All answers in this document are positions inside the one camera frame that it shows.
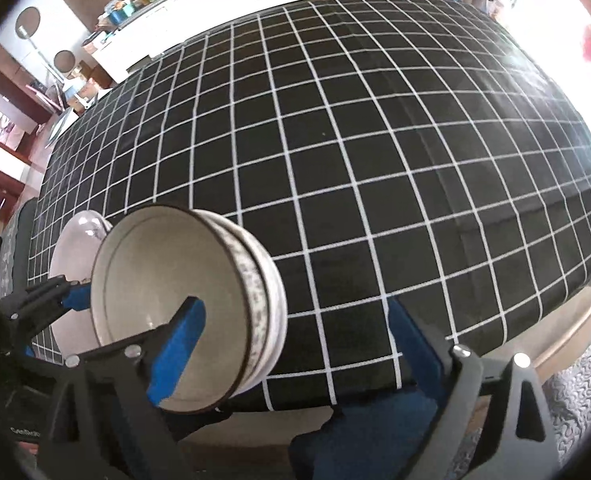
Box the plain white bowl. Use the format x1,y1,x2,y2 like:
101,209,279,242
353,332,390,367
210,210,290,397

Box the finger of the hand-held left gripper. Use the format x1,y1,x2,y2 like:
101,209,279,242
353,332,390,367
0,274,92,332

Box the black white checkered tablecloth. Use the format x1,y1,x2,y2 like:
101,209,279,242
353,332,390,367
27,0,591,412

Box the white television cabinet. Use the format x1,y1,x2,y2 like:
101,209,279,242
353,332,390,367
94,0,362,87

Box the grey patterned seat cover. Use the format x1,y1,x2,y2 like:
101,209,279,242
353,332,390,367
539,329,591,467

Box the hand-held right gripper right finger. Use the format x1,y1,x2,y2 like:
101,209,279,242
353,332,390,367
389,297,562,480

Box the white plate with olive print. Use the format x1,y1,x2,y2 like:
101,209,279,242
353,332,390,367
48,220,102,362

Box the person's right leg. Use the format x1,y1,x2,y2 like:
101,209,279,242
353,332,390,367
290,394,443,480

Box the grey patterned seat cushion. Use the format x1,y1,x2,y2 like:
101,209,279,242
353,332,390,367
0,199,40,302

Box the white floor stand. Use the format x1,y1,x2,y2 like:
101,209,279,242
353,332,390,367
16,24,72,107

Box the white bin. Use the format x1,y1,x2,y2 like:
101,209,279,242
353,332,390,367
44,106,82,149

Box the grey patterned bowl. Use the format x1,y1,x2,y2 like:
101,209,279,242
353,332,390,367
90,204,276,414

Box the red-brown door frame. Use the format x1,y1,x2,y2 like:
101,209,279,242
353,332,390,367
0,124,32,197

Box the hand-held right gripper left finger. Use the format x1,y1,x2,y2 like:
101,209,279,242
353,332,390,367
40,296,207,480

